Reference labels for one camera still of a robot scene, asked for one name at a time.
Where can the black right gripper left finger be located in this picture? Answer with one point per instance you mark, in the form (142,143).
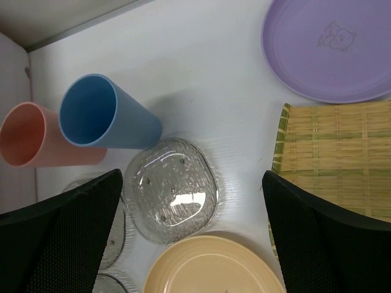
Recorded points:
(56,245)

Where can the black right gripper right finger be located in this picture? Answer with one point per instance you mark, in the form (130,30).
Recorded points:
(323,247)

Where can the clear glass dish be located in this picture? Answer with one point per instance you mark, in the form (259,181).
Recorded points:
(117,235)
(170,191)
(105,283)

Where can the woven bamboo tray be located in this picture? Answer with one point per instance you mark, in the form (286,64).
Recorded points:
(340,153)

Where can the yellow plastic plate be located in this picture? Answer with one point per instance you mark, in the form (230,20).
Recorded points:
(210,264)

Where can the pink plastic cup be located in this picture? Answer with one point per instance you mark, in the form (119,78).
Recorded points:
(31,137)

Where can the blue plastic cup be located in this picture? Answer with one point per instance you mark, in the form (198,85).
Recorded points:
(95,112)

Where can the purple plastic plate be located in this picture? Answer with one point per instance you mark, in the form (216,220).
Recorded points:
(329,51)

